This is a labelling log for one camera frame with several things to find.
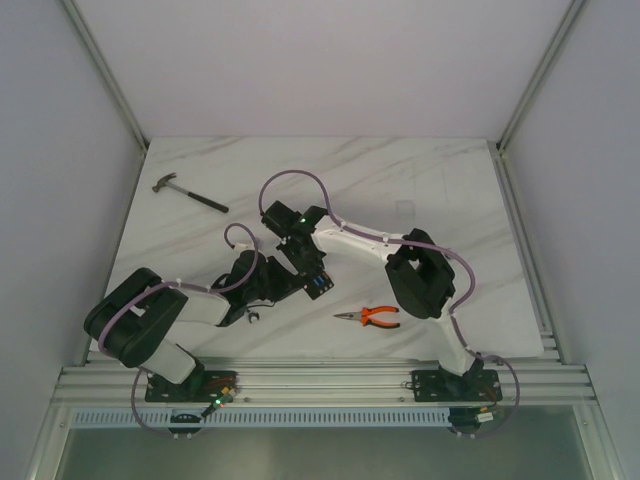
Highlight black fuse box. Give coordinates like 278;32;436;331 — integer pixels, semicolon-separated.
303;270;334;300

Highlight clear plastic fuse box cover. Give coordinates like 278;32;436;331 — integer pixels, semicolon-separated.
395;200;416;220

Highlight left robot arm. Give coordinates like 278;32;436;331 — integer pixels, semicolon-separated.
84;251;306;402

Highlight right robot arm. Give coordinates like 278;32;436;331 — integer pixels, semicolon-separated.
261;201;479;399

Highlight claw hammer black handle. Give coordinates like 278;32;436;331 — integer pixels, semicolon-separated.
151;172;230;215

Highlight orange handled needle-nose pliers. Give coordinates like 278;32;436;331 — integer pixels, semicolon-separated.
334;306;400;329

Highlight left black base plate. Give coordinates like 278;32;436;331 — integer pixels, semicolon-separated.
145;370;237;403

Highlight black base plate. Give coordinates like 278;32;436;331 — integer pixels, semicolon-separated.
409;369;503;403
145;370;237;403

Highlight white slotted cable duct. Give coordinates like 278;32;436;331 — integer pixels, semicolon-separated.
71;407;451;429

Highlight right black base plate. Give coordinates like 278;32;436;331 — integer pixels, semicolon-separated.
409;369;503;403

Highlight aluminium mounting rail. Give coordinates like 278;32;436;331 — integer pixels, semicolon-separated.
52;354;596;407

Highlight left aluminium frame post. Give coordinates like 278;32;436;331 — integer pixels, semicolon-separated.
59;0;150;154

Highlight aluminium frame post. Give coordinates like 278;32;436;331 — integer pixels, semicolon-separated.
59;0;150;154
496;0;589;155

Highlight right aluminium frame post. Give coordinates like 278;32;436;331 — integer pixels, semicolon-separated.
496;0;589;155

